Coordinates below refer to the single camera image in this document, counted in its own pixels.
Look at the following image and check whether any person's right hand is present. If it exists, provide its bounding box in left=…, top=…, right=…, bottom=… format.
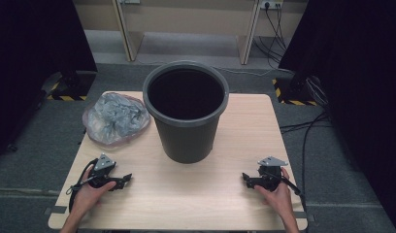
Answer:
left=253, top=167, right=296, bottom=221

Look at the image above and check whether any person's left hand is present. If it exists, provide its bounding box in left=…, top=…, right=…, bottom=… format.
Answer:
left=70, top=166, right=118, bottom=218

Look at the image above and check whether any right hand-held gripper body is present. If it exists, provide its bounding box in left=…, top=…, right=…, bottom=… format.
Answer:
left=256, top=156, right=285, bottom=192

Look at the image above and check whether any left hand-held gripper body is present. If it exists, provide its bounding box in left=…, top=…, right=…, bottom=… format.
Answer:
left=87, top=153, right=122, bottom=190

